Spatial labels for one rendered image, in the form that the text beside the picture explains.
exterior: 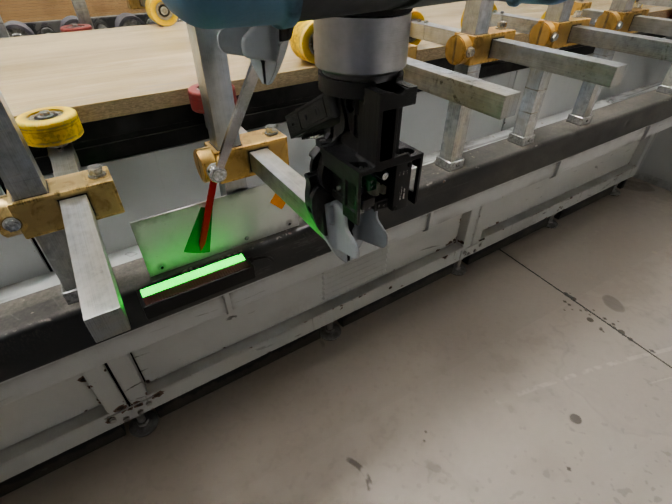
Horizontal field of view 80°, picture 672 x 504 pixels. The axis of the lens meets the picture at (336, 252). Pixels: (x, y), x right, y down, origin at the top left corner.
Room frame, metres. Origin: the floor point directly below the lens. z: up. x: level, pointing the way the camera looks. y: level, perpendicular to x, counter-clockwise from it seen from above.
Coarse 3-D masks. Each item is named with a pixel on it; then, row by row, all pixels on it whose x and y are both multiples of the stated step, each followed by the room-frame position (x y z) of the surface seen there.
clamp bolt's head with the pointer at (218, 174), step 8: (208, 168) 0.53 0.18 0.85; (216, 176) 0.51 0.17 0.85; (224, 176) 0.52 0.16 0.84; (216, 184) 0.53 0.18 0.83; (208, 192) 0.52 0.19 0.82; (208, 200) 0.52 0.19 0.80; (208, 208) 0.52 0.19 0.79; (208, 216) 0.51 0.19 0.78; (208, 224) 0.51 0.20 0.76; (200, 240) 0.50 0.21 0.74; (200, 248) 0.50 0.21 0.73
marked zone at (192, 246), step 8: (200, 208) 0.51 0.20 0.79; (200, 216) 0.51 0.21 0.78; (200, 224) 0.51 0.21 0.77; (192, 232) 0.50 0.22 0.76; (200, 232) 0.51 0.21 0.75; (208, 232) 0.52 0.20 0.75; (192, 240) 0.50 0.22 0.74; (208, 240) 0.51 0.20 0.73; (192, 248) 0.50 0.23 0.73; (208, 248) 0.51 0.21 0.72
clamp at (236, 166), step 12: (252, 132) 0.61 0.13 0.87; (264, 132) 0.61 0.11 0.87; (204, 144) 0.57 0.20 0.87; (252, 144) 0.57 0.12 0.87; (264, 144) 0.58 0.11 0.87; (276, 144) 0.59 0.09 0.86; (204, 156) 0.54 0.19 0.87; (216, 156) 0.54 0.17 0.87; (240, 156) 0.55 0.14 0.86; (204, 168) 0.53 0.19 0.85; (228, 168) 0.54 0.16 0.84; (240, 168) 0.55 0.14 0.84; (204, 180) 0.53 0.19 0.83; (228, 180) 0.54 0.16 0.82
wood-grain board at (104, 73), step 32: (608, 0) 1.92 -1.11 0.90; (64, 32) 1.25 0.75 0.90; (96, 32) 1.25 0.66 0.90; (128, 32) 1.25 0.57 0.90; (160, 32) 1.25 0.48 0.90; (0, 64) 0.90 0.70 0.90; (32, 64) 0.90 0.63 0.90; (64, 64) 0.90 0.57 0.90; (96, 64) 0.90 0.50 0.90; (128, 64) 0.90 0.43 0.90; (160, 64) 0.90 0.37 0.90; (192, 64) 0.90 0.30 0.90; (288, 64) 0.90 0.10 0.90; (32, 96) 0.69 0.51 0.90; (64, 96) 0.69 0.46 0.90; (96, 96) 0.69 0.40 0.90; (128, 96) 0.69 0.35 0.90; (160, 96) 0.71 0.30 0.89
